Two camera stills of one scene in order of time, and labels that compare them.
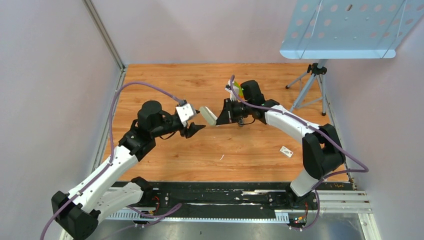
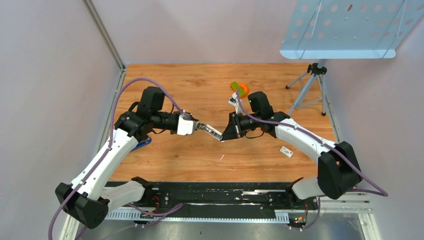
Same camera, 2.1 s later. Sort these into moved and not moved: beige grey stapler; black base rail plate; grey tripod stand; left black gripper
Moved: beige grey stapler
Not moved: left black gripper; black base rail plate; grey tripod stand
